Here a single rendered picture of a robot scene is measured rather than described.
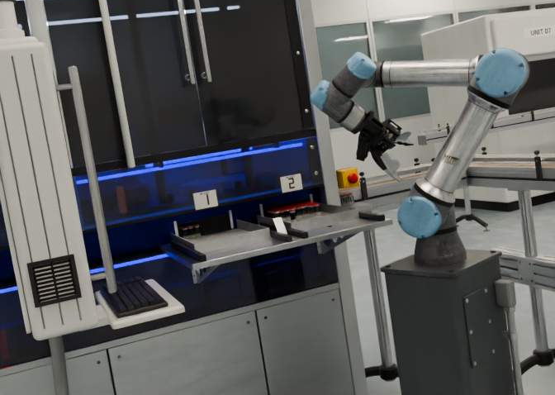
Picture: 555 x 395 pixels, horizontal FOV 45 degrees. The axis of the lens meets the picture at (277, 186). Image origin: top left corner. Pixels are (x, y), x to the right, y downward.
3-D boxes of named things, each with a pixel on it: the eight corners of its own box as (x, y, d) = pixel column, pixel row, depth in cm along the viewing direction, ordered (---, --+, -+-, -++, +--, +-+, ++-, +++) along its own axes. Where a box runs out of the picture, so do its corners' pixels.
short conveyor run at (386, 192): (332, 217, 272) (327, 178, 271) (316, 214, 287) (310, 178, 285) (471, 187, 297) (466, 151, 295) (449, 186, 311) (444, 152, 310)
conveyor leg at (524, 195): (528, 364, 287) (506, 187, 280) (544, 359, 291) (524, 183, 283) (543, 371, 279) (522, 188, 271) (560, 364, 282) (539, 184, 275)
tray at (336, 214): (258, 224, 259) (256, 215, 259) (318, 211, 269) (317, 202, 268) (292, 233, 228) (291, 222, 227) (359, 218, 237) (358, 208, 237)
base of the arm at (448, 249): (476, 254, 197) (472, 221, 196) (448, 267, 187) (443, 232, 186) (434, 251, 208) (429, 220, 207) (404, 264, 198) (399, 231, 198)
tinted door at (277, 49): (206, 145, 244) (180, -20, 238) (313, 128, 260) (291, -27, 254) (207, 145, 244) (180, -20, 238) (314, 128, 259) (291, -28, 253)
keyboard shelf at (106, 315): (69, 305, 217) (68, 297, 217) (154, 285, 227) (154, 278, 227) (83, 340, 175) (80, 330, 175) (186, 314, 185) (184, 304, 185)
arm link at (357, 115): (334, 127, 192) (343, 108, 197) (347, 136, 194) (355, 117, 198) (349, 116, 187) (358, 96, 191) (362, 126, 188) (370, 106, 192)
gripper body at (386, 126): (397, 148, 189) (364, 123, 186) (378, 159, 196) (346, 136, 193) (404, 129, 194) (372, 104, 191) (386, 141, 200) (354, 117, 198)
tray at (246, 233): (172, 242, 247) (170, 233, 247) (238, 228, 256) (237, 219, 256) (196, 254, 216) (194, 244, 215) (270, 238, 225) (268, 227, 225)
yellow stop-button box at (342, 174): (335, 187, 270) (333, 170, 269) (351, 185, 272) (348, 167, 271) (344, 188, 263) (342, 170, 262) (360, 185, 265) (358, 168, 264)
